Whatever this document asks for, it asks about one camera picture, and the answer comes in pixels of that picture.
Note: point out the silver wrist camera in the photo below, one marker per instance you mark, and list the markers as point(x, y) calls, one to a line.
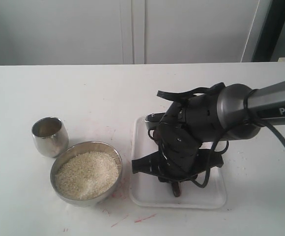
point(152, 120)

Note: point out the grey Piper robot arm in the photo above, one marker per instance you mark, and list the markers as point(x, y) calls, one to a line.
point(218, 113)

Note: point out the brown wooden spoon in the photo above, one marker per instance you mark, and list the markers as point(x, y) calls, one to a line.
point(176, 189)

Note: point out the dark vertical post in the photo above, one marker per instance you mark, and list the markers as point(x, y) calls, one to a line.
point(270, 33)

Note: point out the small steel cup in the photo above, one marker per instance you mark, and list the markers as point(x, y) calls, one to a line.
point(50, 136)

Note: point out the steel bowl of rice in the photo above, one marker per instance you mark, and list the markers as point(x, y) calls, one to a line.
point(87, 173)

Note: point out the white plastic tray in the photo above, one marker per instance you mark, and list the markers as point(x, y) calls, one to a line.
point(147, 191)

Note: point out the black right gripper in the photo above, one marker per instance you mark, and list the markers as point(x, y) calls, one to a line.
point(179, 148)

